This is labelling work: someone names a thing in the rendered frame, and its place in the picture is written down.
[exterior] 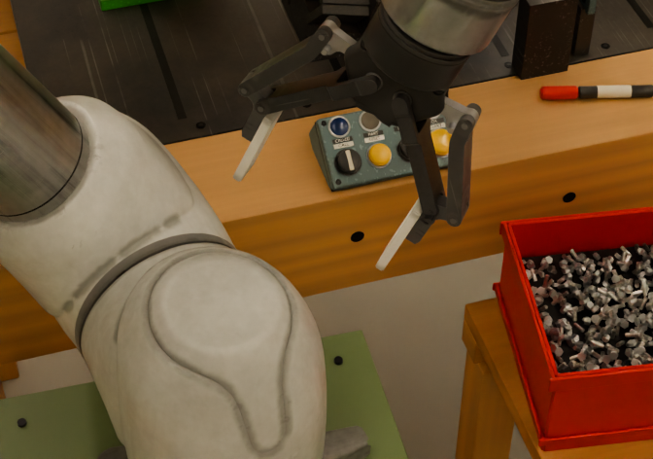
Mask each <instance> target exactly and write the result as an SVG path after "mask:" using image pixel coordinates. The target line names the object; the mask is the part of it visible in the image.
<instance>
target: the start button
mask: <svg viewBox="0 0 653 459"><path fill-rule="evenodd" d="M451 136H452V134H450V133H448V132H447V130H446V129H441V128H440V129H437V130H435V131H433V132H432V133H431V137H432V141H433V146H434V149H435V153H436V154H437V155H438V156H445V155H447V154H448V152H449V142H450V138H451Z"/></svg>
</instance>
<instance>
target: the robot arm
mask: <svg viewBox="0 0 653 459"><path fill-rule="evenodd" d="M381 1H382V2H381V4H380V5H379V7H378V9H377V11H376V12H375V14H374V16H373V18H372V19H371V21H370V23H369V25H368V26H367V27H366V29H365V31H364V33H363V34H362V36H361V37H359V38H358V39H356V40H355V39H353V38H352V37H351V36H349V35H348V34H347V33H345V32H344V31H343V30H341V29H340V28H339V27H340V25H341V23H340V20H339V18H338V17H336V16H329V17H327V18H326V20H325V21H324V22H323V23H322V25H321V26H320V27H319V28H318V30H317V31H316V32H315V34H313V35H311V36H310V37H308V38H306V39H305V40H303V41H301V42H299V43H298V44H296V45H294V46H293V47H291V48H289V49H287V50H286V51H284V52H282V53H280V54H278V55H276V56H275V57H273V58H271V59H269V60H268V61H266V62H264V63H262V65H260V66H258V67H257V68H255V69H253V70H252V71H251V72H250V73H249V74H248V75H247V76H246V78H245V79H244V80H243V81H242V82H241V84H240V85H239V86H238V92H239V93H240V94H241V95H242V96H244V97H249V98H250V99H251V101H252V102H253V106H254V108H253V111H252V113H251V115H250V117H249V118H248V120H247V122H246V123H245V125H244V127H243V129H242V137H244V138H245V139H247V140H249V141H250V142H251V144H250V146H249V148H248V149H247V151H246V153H245V155H244V157H243V158H242V160H241V162H240V164H239V165H238V167H237V169H236V171H235V173H234V175H233V179H235V180H236V181H238V182H239V181H240V182H241V181H242V179H243V178H244V177H245V175H246V174H247V173H248V171H249V170H250V169H251V167H252V166H253V165H254V163H255V161H256V160H257V158H258V155H259V153H260V151H261V149H262V148H263V146H264V144H265V142H266V140H267V138H268V137H269V135H270V133H271V131H272V129H273V127H274V125H275V124H276V122H277V121H278V119H279V117H280V115H281V114H282V112H283V111H284V110H289V109H292V108H296V107H301V106H305V105H309V104H314V103H318V102H322V101H326V100H331V99H332V101H337V100H341V99H346V98H350V97H352V98H353V99H354V101H355V102H356V103H357V104H356V107H358V108H360V109H361V110H363V111H364V112H366V113H369V114H372V115H374V116H375V117H376V118H377V119H378V120H379V121H380V122H381V123H383V124H385V125H386V126H388V127H390V126H391V125H394V126H398V128H399V132H400V136H401V140H402V144H403V145H405V146H406V149H407V153H408V156H409V160H410V164H411V168H412V172H413V176H414V180H415V184H416V188H417V192H418V196H419V198H418V200H417V201H416V203H415V204H414V206H413V207H412V209H411V210H410V212H409V213H408V215H407V216H406V218H405V219H404V221H403V222H402V224H401V225H400V227H399V228H398V230H397V231H396V233H395V235H394V236H393V238H392V239H391V241H390V242H389V244H388V245H387V247H386V248H385V250H384V252H383V254H382V255H381V257H380V259H379V261H378V262H377V264H376V268H378V269H380V270H381V271H382V270H384V269H385V267H386V266H387V264H388V263H389V261H390V260H391V258H392V257H393V255H394V254H395V252H396V250H397V249H398V248H399V246H400V245H401V243H402V242H403V240H404V239H405V238H406V239H407V240H409V241H411V242H412V243H414V244H416V243H418V242H420V241H421V239H422V238H423V236H424V235H425V234H426V232H427V231H428V229H429V228H430V226H431V225H432V224H433V223H434V221H435V220H445V221H447V223H448V224H449V225H450V226H452V227H458V226H459V225H460V224H461V222H462V220H463V218H464V215H465V213H466V211H467V209H468V207H469V199H470V176H471V155H472V133H473V129H474V127H475V125H476V123H477V121H478V119H479V117H480V115H481V112H482V110H481V108H480V106H479V105H478V104H475V103H470V104H468V105H467V106H466V107H465V106H464V105H462V104H460V103H458V102H456V101H454V100H452V99H450V98H449V94H448V92H449V87H450V86H451V85H452V84H453V82H454V80H455V79H456V77H457V76H458V74H459V73H460V71H461V69H462V68H463V66H464V64H465V63H466V61H467V60H468V58H469V56H470V55H472V54H475V53H480V52H481V51H483V50H484V49H485V48H486V47H487V46H488V45H489V44H490V42H491V41H492V39H493V38H494V36H495V35H496V33H497V31H498V29H499V28H500V26H501V25H502V23H503V22H504V20H505V19H506V17H507V15H508V14H509V12H510V11H511V9H512V8H514V7H515V5H516V4H517V2H518V1H519V0H381ZM336 52H341V53H344V61H345V67H342V68H340V69H339V70H337V71H334V72H330V73H326V74H323V75H319V76H315V77H311V78H306V79H302V80H298V81H294V82H290V83H286V84H282V85H279V86H275V87H272V86H273V85H274V84H273V83H274V82H276V81H278V80H280V79H282V78H283V77H285V76H287V75H289V74H290V73H291V72H293V71H295V70H296V69H298V68H300V67H302V66H304V65H305V64H307V63H309V62H310V61H312V60H313V59H315V58H316V57H317V56H318V55H319V54H320V53H321V54H322V55H331V54H333V53H336ZM439 114H441V115H443V116H444V117H445V119H446V128H447V132H448V133H450V134H452V136H451V138H450V142H449V152H448V180H447V196H446V194H445V191H444V187H443V183H442V178H441V174H440V170H439V166H438V161H437V157H436V153H435V149H434V146H433V141H432V137H431V133H430V118H432V117H436V116H438V115H439ZM0 264H1V265H2V266H3V267H4V268H5V269H7V270H8V271H9V272H10V273H11V274H12V275H13V277H14V278H15V279H16V280H17V281H18V282H19V283H20V284H21V285H22V286H23V287H24V288H25V289H26V290H27V292H28V293H29V294H30V295H31V296H32V297H33V298H34V299H35V300H36V302H38V303H39V304H40V305H41V306H42V307H43V308H44V309H45V311H47V312H48V313H49V314H50V315H52V316H54V318H55V319H56V321H57V322H58V323H59V325H60V326H61V328H62V329H63V331H64V332H65V333H66V334H67V335H68V337H69V338H70V339H71V340H72V342H73V343H74V344H75V345H76V347H77V348H78V350H79V351H80V353H81V355H82V356H83V358H84V359H85V361H86V364H87V366H88V368H89V371H90V373H91V375H92V377H93V380H94V382H95V384H96V386H97V389H98V391H99V393H100V396H101V398H102V400H103V402H104V405H105V407H106V409H107V411H108V414H109V416H110V419H111V421H112V424H113V426H114V429H115V431H116V434H117V437H118V439H119V440H120V442H121V443H122V444H123V445H122V446H115V447H110V448H108V449H106V450H104V451H103V452H102V453H101V454H100V455H99V456H98V458H97V459H364V458H366V457H367V456H368V455H369V454H370V445H368V443H367V440H368V436H367V435H366V433H365V431H364V430H363V428H362V427H359V426H352V427H346V428H341V429H336V430H331V431H326V423H327V377H326V364H325V355H324V348H323V344H322V340H321V336H320V333H319V329H318V327H317V324H316V321H315V319H314V317H313V315H312V313H311V311H310V309H309V307H308V305H307V303H306V302H305V300H304V299H303V297H302V296H301V294H300V293H299V292H298V290H297V289H296V288H295V287H294V285H293V284H292V283H291V282H290V281H289V280H288V279H287V278H286V277H285V276H284V275H283V274H282V273H281V272H280V271H279V270H277V269H276V268H275V267H273V266H272V265H270V264H269V263H267V262H265V261H264V260H262V259H260V258H258V257H256V256H254V255H251V254H249V253H246V252H243V251H240V250H237V249H236V248H235V246H234V245H233V243H232V241H231V239H230V237H229V236H228V234H227V232H226V230H225V228H224V226H223V224H222V223H221V221H220V220H219V218H218V216H217V215H216V213H215V212H214V210H213V208H212V207H211V205H210V204H209V203H208V201H207V200H206V198H205V197H204V195H203V194H202V193H201V191H200V190H199V189H198V188H197V186H196V185H195V184H194V183H193V181H192V180H191V179H190V177H189V176H188V174H187V172H186V171H185V170H184V168H183V167H182V166H181V165H180V164H179V163H178V162H177V161H176V159H175V158H174V157H173V156H172V155H171V153H170V152H169V151H168V150H167V149H166V148H165V147H164V146H163V144H162V143H161V142H160V141H159V140H158V139H157V138H156V137H155V136H154V135H153V134H152V133H151V132H150V131H149V130H148V129H146V128H145V127H144V126H143V125H141V124H140V123H138V122H137V121H135V120H133V119H132V118H130V117H128V116H127V115H125V114H123V113H121V112H119V111H117V110H116V109H114V108H113V107H111V106H110V105H108V104H107V103H105V102H103V101H101V100H99V99H96V98H93V97H88V96H82V95H70V96H60V97H54V96H53V95H52V94H51V93H50V92H49V91H48V90H47V89H46V88H45V87H44V86H43V85H42V84H41V83H40V82H39V81H38V80H37V79H36V78H35V77H34V76H33V75H32V74H31V73H30V72H29V71H28V70H26V69H25V68H24V67H23V66H22V65H21V64H20V63H19V62H18V61H17V60H16V59H15V58H14V57H13V56H12V55H11V54H10V53H9V52H8V51H7V50H6V49H5V48H4V47H3V46H2V45H1V44H0Z"/></svg>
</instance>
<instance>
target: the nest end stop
mask: <svg viewBox="0 0 653 459"><path fill-rule="evenodd" d="M329 16H336V17H338V18H339V20H340V23H348V24H357V23H359V22H361V21H362V20H364V19H365V18H367V17H369V7H368V6H347V5H326V4H322V5H321V6H319V7H318V8H317V9H315V10H314V11H312V12H311V13H309V14H308V15H307V24H312V23H314V22H324V21H325V20H326V18H327V17H329Z"/></svg>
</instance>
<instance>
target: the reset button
mask: <svg viewBox="0 0 653 459"><path fill-rule="evenodd" d="M391 155H392V154H391V151H390V149H389V147H388V146H386V145H384V144H375V145H374V146H372V147H371V149H370V150H369V153H368V157H369V160H370V161H371V162H372V163H373V164H374V165H377V166H383V165H385V164H387V163H388V162H389V161H390V159H391Z"/></svg>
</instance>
